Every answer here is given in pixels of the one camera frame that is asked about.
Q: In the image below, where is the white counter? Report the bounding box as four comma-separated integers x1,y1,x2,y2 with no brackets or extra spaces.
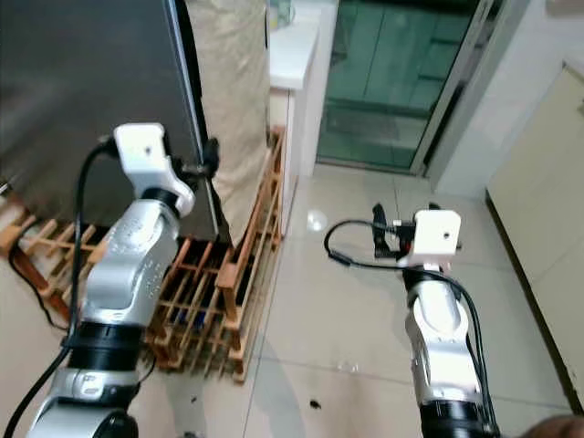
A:
269,0,340,180

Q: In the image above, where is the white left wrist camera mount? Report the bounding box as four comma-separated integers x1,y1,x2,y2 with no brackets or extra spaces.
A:
114,123,196,216

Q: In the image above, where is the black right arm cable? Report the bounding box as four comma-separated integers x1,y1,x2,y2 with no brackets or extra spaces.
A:
324,217,503,430

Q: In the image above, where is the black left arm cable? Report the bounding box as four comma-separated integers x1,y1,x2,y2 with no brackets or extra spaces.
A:
5,137,120,438

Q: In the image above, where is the green glass sliding door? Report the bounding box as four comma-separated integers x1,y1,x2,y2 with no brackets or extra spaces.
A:
315,0,532,179

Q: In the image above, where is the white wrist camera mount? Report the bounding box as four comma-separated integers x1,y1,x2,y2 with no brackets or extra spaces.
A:
410,209,463,271
114,123,196,216

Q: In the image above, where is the black floor cord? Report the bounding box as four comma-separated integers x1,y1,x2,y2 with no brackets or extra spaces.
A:
7,242,76,331

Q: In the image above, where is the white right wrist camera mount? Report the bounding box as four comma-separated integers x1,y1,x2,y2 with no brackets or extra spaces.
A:
410,209,463,271

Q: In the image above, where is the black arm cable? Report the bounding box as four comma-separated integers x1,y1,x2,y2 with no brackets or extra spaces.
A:
324,217,503,430
5,137,120,438

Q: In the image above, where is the beige cabinet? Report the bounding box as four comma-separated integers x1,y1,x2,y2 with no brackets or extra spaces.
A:
485,57,584,413

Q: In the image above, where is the beige cloth cover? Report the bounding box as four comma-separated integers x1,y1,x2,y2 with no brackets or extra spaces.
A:
187,0,271,249

